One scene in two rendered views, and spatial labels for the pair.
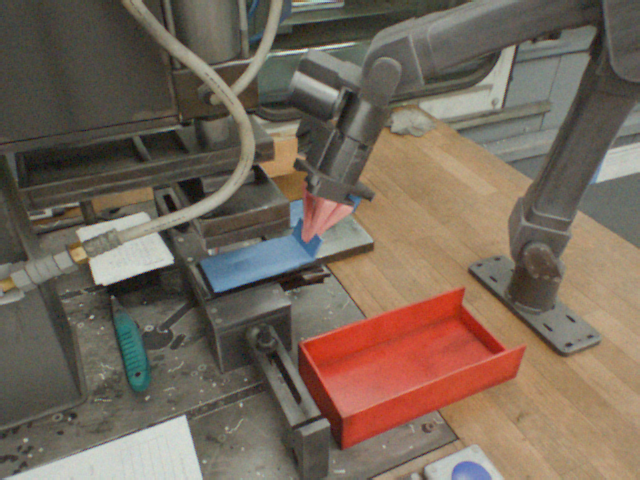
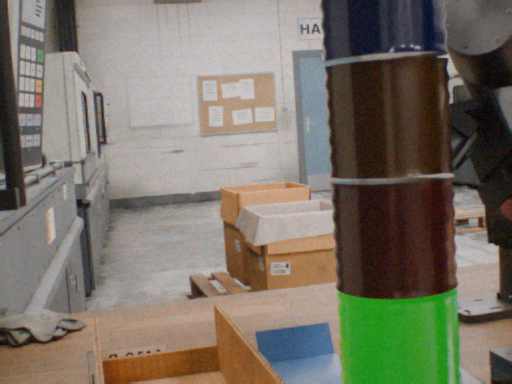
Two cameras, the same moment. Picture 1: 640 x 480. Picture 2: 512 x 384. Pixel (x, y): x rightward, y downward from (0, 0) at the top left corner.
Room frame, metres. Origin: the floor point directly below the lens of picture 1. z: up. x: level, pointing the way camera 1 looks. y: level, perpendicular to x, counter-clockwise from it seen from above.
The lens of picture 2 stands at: (0.74, 0.58, 1.14)
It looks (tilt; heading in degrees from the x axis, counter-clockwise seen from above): 5 degrees down; 282
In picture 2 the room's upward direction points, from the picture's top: 4 degrees counter-clockwise
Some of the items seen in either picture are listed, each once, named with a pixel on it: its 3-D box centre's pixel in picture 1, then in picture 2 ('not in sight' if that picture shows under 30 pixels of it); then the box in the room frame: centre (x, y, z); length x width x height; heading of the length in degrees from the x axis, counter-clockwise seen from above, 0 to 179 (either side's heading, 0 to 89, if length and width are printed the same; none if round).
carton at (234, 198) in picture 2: not in sight; (266, 230); (1.65, -4.11, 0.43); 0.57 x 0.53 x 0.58; 116
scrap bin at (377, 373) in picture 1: (408, 359); not in sight; (0.47, -0.12, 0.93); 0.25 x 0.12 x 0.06; 115
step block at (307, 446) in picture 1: (303, 431); not in sight; (0.36, 0.01, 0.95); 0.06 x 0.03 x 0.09; 25
